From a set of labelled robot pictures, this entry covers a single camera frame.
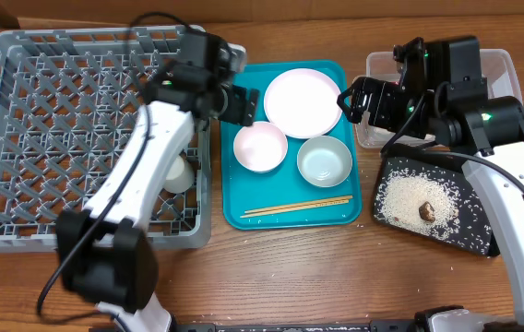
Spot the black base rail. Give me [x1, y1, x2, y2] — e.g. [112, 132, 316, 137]
[171, 319, 417, 332]

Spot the grey dishwasher rack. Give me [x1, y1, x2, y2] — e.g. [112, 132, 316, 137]
[0, 23, 214, 255]

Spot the grey-green bowl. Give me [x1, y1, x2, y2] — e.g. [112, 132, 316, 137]
[297, 136, 352, 188]

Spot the teal serving tray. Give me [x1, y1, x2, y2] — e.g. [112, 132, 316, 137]
[220, 60, 363, 231]

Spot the clear plastic bin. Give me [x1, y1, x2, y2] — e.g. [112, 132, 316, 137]
[354, 49, 523, 149]

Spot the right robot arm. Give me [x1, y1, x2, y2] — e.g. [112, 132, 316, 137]
[337, 36, 524, 331]

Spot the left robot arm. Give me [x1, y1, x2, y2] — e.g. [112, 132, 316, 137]
[36, 28, 259, 331]

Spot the pile of rice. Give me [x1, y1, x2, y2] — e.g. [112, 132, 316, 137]
[375, 168, 494, 253]

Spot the small white cup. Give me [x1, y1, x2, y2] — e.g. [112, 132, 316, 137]
[163, 155, 196, 194]

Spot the black tray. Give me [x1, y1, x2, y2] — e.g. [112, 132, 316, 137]
[372, 142, 503, 258]

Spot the white shallow bowl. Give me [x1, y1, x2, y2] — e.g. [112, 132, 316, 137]
[233, 121, 288, 173]

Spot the large white plate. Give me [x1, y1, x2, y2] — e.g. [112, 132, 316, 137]
[263, 68, 342, 139]

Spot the wooden chopstick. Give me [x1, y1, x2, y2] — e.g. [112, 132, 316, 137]
[244, 195, 353, 215]
[240, 200, 350, 219]

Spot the food leftover brown chunk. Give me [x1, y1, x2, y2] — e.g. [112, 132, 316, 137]
[418, 201, 435, 223]

